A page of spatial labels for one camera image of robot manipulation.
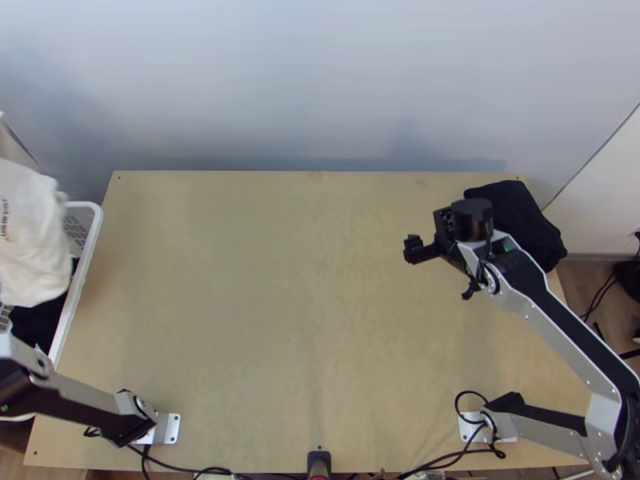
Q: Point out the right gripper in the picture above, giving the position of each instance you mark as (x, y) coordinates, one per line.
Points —
(457, 257)

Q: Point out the white t-shirt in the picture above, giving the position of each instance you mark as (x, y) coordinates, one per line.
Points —
(30, 240)

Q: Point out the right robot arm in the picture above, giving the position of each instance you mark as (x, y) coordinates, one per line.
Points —
(550, 300)

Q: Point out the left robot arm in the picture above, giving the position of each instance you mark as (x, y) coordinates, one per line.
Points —
(75, 395)

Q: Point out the white laundry basket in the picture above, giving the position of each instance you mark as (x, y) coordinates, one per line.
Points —
(85, 260)

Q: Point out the black garment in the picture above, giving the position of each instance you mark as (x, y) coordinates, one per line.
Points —
(35, 325)

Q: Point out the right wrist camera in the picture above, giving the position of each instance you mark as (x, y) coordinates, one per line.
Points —
(444, 222)

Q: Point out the black camera stand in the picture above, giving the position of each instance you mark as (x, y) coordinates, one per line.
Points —
(318, 465)

